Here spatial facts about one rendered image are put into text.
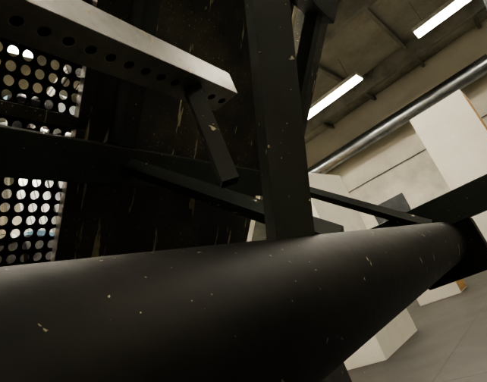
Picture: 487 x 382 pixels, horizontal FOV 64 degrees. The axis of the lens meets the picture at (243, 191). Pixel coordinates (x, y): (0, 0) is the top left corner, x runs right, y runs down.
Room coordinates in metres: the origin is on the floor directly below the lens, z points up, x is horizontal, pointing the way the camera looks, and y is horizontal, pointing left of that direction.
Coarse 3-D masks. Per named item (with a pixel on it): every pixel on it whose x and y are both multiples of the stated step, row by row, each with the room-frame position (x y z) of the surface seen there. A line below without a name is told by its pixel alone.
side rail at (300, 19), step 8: (296, 24) 1.28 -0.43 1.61; (296, 32) 1.29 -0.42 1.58; (320, 32) 1.26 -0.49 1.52; (296, 40) 1.30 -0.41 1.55; (320, 40) 1.28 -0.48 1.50; (296, 48) 1.31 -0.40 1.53; (320, 48) 1.30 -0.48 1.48; (296, 56) 1.31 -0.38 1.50; (320, 56) 1.32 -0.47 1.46; (312, 72) 1.31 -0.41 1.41; (312, 80) 1.33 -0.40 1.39; (312, 88) 1.35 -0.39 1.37; (312, 96) 1.37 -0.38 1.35; (304, 104) 1.35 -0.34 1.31; (304, 112) 1.37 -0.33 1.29; (304, 120) 1.39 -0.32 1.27; (304, 128) 1.41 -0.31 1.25; (256, 224) 1.54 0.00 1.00; (264, 224) 1.52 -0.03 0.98; (256, 232) 1.55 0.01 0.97; (264, 232) 1.53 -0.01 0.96; (256, 240) 1.55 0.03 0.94
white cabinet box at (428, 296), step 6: (456, 282) 5.68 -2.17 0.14; (462, 282) 5.91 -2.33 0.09; (438, 288) 5.79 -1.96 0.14; (444, 288) 5.76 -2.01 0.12; (450, 288) 5.72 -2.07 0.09; (456, 288) 5.68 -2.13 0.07; (462, 288) 5.78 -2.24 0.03; (426, 294) 5.90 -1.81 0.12; (432, 294) 5.86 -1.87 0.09; (438, 294) 5.81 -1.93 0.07; (444, 294) 5.78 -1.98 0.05; (450, 294) 5.74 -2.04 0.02; (420, 300) 5.97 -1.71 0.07; (426, 300) 5.92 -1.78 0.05; (432, 300) 5.88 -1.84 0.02
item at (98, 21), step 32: (0, 0) 0.25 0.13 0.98; (32, 0) 0.26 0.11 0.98; (64, 0) 0.29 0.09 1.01; (0, 32) 0.28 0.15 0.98; (32, 32) 0.29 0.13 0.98; (64, 32) 0.30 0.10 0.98; (96, 32) 0.32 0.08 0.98; (128, 32) 0.36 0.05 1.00; (96, 64) 0.36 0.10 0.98; (128, 64) 0.38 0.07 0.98; (160, 64) 0.40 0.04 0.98; (192, 64) 0.45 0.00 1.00; (224, 96) 0.53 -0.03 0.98
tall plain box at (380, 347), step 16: (320, 176) 3.86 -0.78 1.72; (336, 176) 4.17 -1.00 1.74; (336, 192) 4.01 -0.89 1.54; (320, 208) 3.59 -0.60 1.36; (336, 208) 3.86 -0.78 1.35; (352, 224) 4.01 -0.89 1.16; (400, 320) 4.02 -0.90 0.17; (384, 336) 3.64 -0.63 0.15; (400, 336) 3.89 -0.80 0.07; (368, 352) 3.59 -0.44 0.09; (384, 352) 3.53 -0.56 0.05; (352, 368) 3.70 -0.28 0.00
